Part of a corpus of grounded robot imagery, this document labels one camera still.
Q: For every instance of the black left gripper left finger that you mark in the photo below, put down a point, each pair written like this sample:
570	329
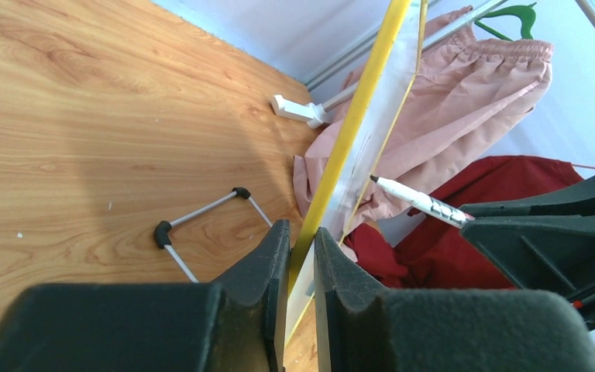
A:
234	323

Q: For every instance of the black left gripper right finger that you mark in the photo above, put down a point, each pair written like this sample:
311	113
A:
365	326

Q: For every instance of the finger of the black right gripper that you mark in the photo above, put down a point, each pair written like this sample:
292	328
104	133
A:
552	245

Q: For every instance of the white marker pen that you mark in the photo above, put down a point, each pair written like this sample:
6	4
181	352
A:
424	203

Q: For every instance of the yellow framed whiteboard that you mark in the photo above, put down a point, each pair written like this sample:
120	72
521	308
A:
382	88

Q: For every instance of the red hanging garment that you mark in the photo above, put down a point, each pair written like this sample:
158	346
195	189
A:
436	255

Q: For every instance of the pink hanging garment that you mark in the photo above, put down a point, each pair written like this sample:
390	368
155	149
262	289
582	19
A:
467	94

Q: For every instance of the metal clothes rack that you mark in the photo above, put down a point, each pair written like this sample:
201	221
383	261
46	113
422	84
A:
314	115

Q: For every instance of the wire whiteboard stand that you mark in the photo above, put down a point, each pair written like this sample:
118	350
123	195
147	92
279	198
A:
209	240

